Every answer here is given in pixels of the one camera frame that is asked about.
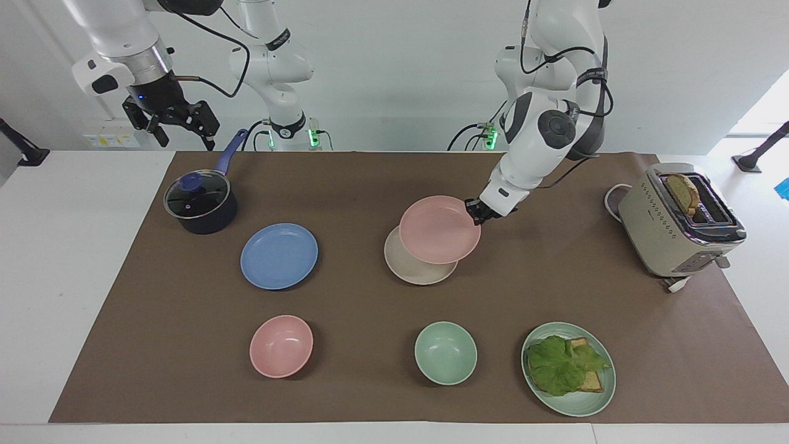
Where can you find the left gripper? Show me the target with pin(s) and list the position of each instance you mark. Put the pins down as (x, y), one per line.
(479, 211)

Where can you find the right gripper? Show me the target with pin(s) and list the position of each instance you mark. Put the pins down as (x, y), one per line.
(155, 92)

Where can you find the pink plate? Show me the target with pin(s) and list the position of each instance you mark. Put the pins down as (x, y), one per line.
(439, 229)

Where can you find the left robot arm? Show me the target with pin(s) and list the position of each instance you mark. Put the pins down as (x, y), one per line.
(555, 74)

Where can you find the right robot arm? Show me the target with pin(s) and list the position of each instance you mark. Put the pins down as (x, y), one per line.
(123, 31)

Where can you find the glass lid with blue knob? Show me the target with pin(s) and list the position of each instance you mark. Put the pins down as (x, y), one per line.
(194, 197)

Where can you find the beige plate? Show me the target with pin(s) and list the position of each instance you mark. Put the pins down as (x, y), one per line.
(413, 270)

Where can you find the dark blue saucepan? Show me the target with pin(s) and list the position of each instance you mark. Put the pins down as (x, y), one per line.
(209, 216)

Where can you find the green bowl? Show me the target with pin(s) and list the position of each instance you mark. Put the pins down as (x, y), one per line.
(445, 353)

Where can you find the black stand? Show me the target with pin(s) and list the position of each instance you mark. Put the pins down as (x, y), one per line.
(755, 157)
(24, 153)

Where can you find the blue plate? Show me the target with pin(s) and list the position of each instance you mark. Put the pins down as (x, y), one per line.
(278, 256)

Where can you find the green lettuce leaf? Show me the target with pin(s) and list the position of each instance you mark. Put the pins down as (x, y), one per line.
(558, 367)

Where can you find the beige toaster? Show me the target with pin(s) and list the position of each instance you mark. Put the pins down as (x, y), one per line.
(659, 240)

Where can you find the toast slice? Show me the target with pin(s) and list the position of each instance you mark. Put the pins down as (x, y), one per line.
(592, 382)

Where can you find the bread slice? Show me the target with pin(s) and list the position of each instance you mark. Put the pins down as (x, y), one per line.
(684, 192)

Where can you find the white toaster plug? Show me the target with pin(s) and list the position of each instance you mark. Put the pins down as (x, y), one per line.
(678, 284)

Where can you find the green plate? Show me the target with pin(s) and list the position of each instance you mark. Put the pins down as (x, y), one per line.
(576, 404)

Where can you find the pink bowl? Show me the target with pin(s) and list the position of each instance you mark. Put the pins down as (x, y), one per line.
(281, 346)

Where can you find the blue object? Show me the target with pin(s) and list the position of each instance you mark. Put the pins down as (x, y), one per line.
(783, 189)

